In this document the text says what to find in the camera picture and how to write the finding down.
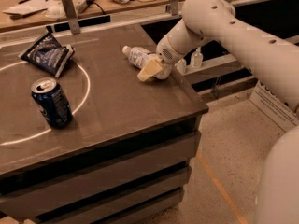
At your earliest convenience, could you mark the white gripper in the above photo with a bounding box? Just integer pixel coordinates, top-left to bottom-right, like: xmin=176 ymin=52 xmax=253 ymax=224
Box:
xmin=137 ymin=35 xmax=185 ymax=81

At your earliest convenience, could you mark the white blue plastic bottle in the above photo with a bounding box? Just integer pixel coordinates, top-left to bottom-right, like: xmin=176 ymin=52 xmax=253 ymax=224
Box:
xmin=122 ymin=46 xmax=164 ymax=71

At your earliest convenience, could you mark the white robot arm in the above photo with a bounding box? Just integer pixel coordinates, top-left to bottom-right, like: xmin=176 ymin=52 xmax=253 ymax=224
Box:
xmin=138 ymin=0 xmax=299 ymax=224

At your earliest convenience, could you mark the small clear bottle left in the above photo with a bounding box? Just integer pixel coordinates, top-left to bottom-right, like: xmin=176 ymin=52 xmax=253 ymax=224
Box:
xmin=175 ymin=59 xmax=187 ymax=75

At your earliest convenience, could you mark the small clear bottle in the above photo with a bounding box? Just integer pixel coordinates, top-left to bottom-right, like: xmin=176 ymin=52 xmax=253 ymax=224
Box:
xmin=190 ymin=48 xmax=203 ymax=68
xmin=175 ymin=59 xmax=187 ymax=75

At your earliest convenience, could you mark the small clear bottle right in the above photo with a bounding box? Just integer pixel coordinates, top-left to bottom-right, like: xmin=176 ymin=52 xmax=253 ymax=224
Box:
xmin=190 ymin=48 xmax=203 ymax=68

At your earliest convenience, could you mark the grey metal shelf ledge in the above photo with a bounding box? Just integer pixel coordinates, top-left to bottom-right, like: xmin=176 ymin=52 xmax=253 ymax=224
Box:
xmin=184 ymin=54 xmax=243 ymax=84

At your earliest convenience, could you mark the grey drawer cabinet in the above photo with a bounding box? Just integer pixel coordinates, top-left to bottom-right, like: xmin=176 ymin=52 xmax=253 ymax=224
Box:
xmin=0 ymin=25 xmax=207 ymax=224

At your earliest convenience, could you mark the dark blue snack bag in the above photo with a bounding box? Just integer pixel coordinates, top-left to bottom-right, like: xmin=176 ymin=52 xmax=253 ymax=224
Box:
xmin=19 ymin=33 xmax=75 ymax=78

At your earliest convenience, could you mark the blue soda can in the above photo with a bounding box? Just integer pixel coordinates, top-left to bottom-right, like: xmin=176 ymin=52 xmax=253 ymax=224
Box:
xmin=31 ymin=77 xmax=73 ymax=129

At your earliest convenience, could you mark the white crumpled cloth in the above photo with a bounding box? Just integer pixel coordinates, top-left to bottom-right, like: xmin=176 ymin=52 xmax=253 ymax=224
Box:
xmin=45 ymin=5 xmax=65 ymax=21

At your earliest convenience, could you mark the white papers stack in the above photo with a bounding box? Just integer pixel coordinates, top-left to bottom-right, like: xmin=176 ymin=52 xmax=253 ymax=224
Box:
xmin=4 ymin=0 xmax=50 ymax=15

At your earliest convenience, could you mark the black cable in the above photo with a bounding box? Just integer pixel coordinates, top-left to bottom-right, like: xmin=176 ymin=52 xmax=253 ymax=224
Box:
xmin=87 ymin=0 xmax=107 ymax=16

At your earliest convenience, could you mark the metal bracket post left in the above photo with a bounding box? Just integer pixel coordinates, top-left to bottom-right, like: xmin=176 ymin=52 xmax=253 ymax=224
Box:
xmin=61 ymin=0 xmax=80 ymax=35

